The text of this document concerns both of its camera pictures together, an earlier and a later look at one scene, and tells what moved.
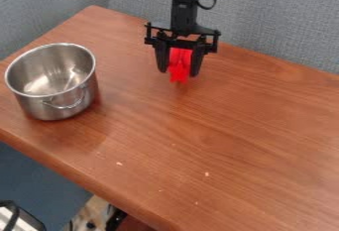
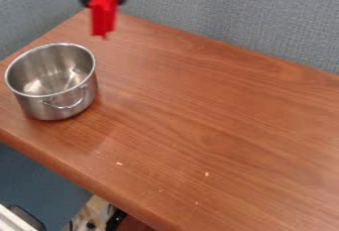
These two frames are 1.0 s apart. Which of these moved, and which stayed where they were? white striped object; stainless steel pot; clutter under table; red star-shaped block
Moved: red star-shaped block
Stayed: white striped object; clutter under table; stainless steel pot
